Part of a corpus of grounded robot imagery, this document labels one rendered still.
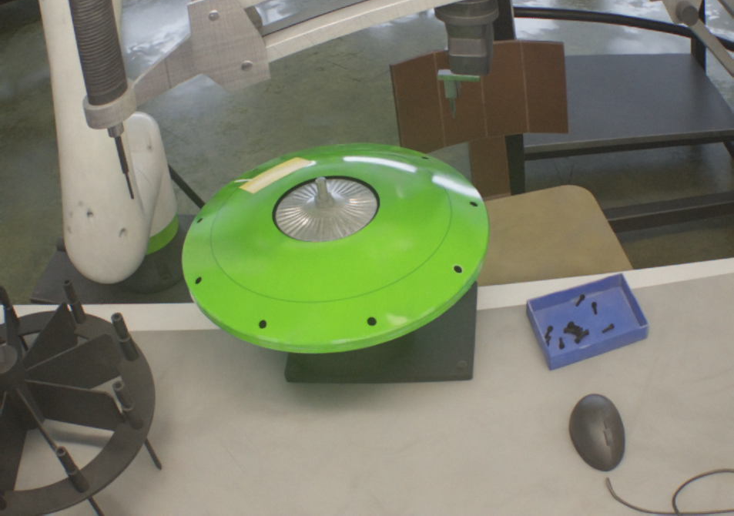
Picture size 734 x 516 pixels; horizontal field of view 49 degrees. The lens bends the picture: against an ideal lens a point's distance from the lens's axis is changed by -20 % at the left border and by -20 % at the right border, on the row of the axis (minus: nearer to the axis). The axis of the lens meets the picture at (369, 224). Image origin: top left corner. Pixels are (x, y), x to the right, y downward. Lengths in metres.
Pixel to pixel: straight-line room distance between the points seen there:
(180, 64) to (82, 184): 0.40
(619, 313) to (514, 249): 0.58
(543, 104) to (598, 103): 0.98
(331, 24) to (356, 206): 0.30
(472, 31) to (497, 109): 0.70
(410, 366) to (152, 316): 0.33
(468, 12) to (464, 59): 0.06
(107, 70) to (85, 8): 0.06
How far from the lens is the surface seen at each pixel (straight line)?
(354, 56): 3.59
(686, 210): 2.51
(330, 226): 0.93
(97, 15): 0.69
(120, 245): 1.14
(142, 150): 1.25
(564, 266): 1.59
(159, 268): 1.37
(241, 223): 0.97
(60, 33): 1.00
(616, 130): 2.58
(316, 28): 0.70
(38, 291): 1.47
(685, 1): 0.78
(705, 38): 0.82
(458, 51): 1.05
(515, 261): 1.60
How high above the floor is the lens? 1.66
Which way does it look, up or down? 37 degrees down
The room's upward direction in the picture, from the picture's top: 8 degrees counter-clockwise
